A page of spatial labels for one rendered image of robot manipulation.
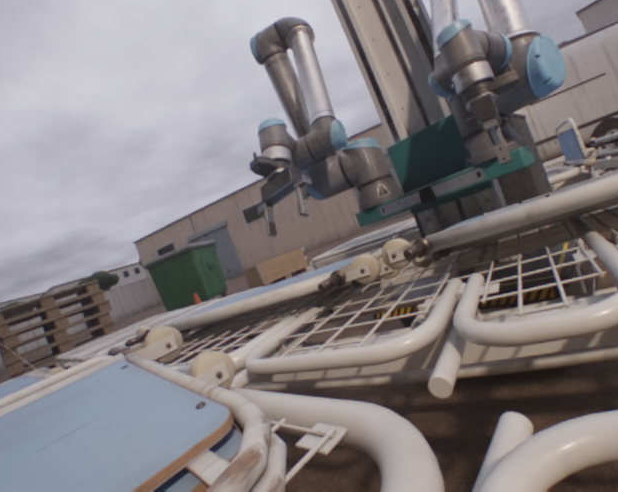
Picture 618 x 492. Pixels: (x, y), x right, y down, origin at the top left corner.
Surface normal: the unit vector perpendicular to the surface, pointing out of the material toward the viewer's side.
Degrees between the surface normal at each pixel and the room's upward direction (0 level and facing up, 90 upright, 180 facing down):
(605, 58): 89
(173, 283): 94
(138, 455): 7
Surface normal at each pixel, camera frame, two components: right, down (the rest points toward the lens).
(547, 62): 0.45, -0.07
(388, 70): -0.65, 0.25
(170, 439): -0.26, -0.96
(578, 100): -0.42, 0.14
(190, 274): -0.18, 0.14
